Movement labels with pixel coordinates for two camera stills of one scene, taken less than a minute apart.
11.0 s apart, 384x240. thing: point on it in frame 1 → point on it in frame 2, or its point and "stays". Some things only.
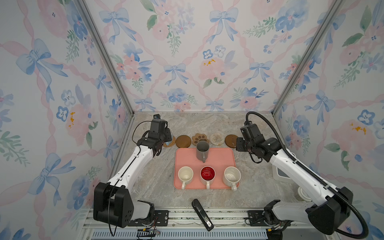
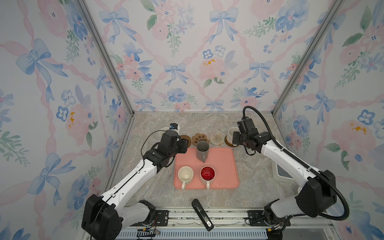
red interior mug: x=207 y=174 stays
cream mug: x=185 y=174 stays
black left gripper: x=167 y=132 → x=182 y=144
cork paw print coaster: x=198 y=137 stays
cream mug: x=231 y=175 → x=229 y=136
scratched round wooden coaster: x=231 y=141 stays
